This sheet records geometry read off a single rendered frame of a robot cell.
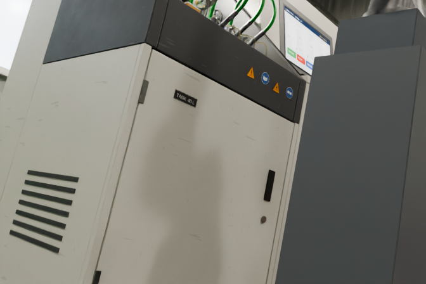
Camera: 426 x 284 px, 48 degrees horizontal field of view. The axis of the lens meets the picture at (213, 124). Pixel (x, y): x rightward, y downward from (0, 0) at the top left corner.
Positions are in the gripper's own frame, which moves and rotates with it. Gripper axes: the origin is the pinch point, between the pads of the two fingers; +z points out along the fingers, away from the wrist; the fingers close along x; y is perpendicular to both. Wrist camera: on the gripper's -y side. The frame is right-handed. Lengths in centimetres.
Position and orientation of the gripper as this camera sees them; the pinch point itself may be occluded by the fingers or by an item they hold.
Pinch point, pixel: (208, 3)
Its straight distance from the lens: 170.7
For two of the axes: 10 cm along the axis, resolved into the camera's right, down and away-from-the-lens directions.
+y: 7.0, -0.1, -7.1
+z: -2.1, 9.5, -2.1
